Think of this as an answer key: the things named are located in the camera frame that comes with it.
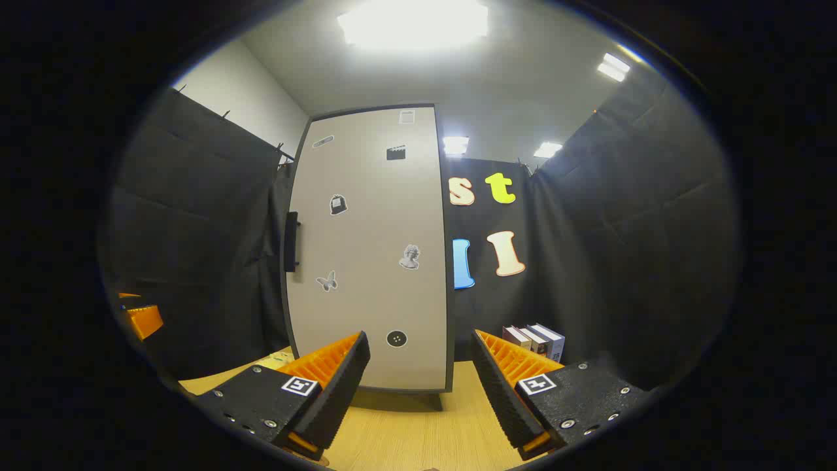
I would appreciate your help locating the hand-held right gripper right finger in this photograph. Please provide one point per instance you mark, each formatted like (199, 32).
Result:
(500, 399)

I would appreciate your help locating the white yellow spine book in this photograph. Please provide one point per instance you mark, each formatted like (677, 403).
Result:
(535, 340)

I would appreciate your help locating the ceiling light panel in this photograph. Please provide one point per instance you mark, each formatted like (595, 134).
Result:
(547, 150)
(412, 23)
(613, 67)
(456, 145)

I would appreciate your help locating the lavender spine book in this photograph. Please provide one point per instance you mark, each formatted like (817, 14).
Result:
(552, 341)

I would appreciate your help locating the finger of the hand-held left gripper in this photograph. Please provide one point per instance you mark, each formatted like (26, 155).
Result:
(145, 320)
(129, 296)

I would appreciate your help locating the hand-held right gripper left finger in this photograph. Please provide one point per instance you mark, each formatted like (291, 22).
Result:
(340, 399)

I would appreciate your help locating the black backdrop cloth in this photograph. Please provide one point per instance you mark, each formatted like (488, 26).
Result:
(196, 261)

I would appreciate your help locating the light grey cabinet door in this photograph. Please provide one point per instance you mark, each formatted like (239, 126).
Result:
(373, 294)

